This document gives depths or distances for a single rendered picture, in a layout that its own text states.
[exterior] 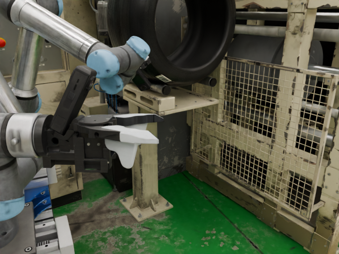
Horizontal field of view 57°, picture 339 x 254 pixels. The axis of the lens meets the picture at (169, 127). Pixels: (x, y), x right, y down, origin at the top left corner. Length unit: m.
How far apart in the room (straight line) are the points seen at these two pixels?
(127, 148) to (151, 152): 1.46
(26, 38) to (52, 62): 0.77
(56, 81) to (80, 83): 1.46
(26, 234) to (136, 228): 1.17
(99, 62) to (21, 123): 0.36
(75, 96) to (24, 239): 0.47
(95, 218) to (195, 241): 0.65
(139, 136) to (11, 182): 0.27
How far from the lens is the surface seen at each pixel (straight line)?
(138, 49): 0.94
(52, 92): 1.94
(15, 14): 1.03
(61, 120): 0.52
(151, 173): 1.98
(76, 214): 2.16
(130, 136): 0.44
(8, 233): 0.87
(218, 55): 1.53
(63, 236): 0.92
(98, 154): 0.51
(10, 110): 0.69
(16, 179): 0.62
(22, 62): 1.25
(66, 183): 2.17
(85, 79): 0.50
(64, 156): 0.54
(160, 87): 1.40
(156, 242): 1.88
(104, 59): 0.83
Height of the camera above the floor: 1.24
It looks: 21 degrees down
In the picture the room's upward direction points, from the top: straight up
